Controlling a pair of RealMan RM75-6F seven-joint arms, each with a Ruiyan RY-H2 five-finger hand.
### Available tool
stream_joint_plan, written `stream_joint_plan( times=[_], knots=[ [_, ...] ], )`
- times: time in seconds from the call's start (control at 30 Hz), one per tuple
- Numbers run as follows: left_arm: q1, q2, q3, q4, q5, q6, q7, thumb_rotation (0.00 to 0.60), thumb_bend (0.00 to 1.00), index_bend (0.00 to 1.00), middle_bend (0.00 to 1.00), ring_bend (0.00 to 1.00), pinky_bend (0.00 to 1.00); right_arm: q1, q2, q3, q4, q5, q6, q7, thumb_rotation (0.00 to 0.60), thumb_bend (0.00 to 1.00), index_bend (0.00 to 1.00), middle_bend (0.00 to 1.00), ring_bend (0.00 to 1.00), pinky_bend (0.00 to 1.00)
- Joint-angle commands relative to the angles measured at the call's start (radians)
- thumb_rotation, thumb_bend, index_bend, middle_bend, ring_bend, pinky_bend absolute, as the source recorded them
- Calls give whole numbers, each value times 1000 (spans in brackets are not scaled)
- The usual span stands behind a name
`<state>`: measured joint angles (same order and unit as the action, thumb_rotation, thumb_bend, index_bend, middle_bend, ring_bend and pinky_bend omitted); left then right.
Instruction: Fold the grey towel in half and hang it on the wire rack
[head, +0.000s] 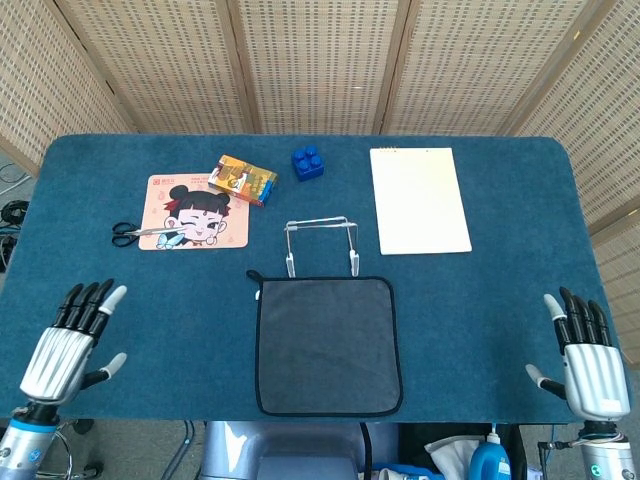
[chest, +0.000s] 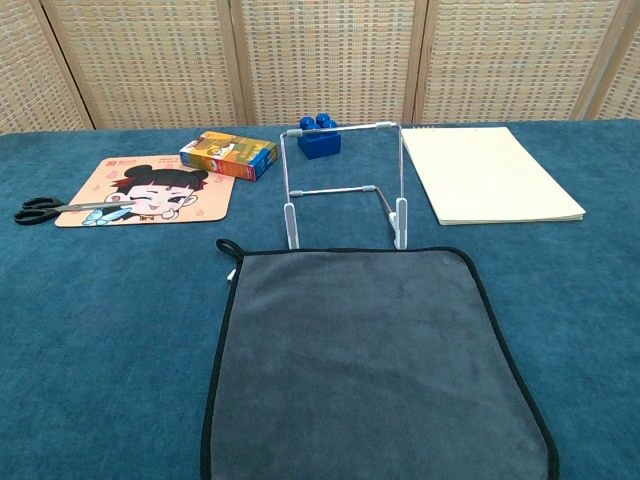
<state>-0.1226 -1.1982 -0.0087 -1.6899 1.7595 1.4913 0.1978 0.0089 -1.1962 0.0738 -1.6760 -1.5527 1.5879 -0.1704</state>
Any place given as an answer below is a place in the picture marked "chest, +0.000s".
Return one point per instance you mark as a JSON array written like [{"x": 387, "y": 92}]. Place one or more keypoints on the grey and blue cloth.
[{"x": 360, "y": 350}]

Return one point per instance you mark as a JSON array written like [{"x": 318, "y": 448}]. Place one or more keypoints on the blue toy building brick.
[{"x": 320, "y": 146}]

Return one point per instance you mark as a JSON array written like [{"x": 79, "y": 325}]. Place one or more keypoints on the colourful printed card box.
[{"x": 230, "y": 152}]

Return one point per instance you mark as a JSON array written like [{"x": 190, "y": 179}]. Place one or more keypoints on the woven bamboo folding screen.
[{"x": 325, "y": 60}]

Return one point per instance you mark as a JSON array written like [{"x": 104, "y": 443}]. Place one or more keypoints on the cream paper notepad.
[{"x": 490, "y": 175}]

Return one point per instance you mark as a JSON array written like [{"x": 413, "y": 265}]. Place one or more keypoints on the cartoon girl mouse pad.
[{"x": 150, "y": 175}]

